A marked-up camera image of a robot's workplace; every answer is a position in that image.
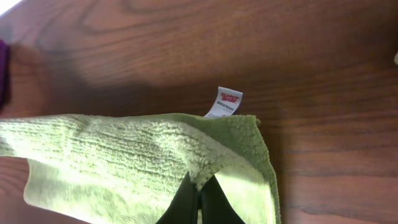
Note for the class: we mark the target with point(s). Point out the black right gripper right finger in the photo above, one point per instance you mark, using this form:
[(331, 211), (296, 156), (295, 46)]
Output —
[(215, 208)]

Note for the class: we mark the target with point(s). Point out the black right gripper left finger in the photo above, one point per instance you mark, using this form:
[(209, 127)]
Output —
[(184, 207)]

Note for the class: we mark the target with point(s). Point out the light green cloth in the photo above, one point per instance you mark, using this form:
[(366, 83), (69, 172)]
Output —
[(103, 169)]

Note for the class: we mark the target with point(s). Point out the folded pink cloth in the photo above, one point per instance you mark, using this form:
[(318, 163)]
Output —
[(5, 56)]

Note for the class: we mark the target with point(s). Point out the olive green cloth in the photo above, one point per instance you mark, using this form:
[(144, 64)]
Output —
[(396, 59)]

